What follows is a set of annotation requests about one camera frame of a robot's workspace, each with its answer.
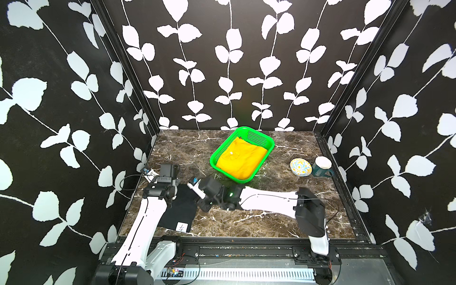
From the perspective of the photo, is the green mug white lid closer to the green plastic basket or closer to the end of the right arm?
the green plastic basket

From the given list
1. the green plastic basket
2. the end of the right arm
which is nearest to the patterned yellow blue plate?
the green plastic basket

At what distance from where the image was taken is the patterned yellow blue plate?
101 cm

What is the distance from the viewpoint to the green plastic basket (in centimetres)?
98

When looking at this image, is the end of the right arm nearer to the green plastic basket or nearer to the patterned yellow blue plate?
the green plastic basket

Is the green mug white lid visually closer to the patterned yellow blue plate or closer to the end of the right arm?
the patterned yellow blue plate

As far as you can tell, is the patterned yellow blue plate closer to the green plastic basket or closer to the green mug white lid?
the green mug white lid

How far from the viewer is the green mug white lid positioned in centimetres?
92

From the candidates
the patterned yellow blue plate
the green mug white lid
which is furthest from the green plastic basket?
the green mug white lid
